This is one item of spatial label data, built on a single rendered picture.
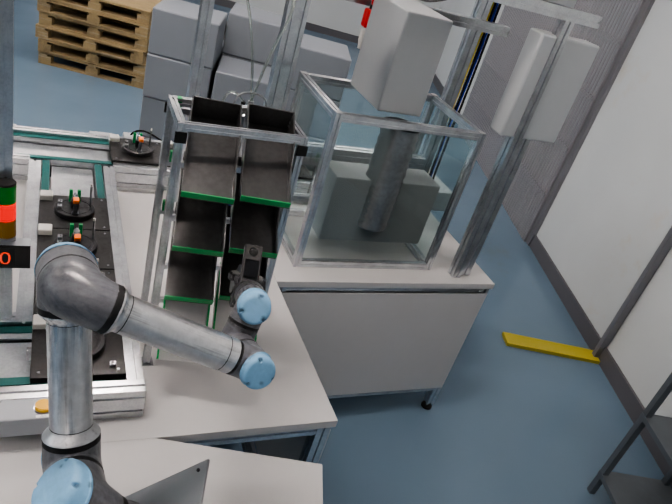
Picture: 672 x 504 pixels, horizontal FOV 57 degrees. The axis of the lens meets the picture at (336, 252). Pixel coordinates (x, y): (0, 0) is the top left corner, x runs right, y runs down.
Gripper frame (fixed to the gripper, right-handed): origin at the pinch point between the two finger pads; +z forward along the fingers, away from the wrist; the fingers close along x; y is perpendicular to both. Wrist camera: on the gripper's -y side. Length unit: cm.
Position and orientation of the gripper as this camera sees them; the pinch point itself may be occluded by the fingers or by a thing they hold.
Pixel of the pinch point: (245, 273)
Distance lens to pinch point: 172.0
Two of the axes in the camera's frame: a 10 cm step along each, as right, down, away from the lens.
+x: 9.5, 2.0, 2.4
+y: -2.2, 9.7, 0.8
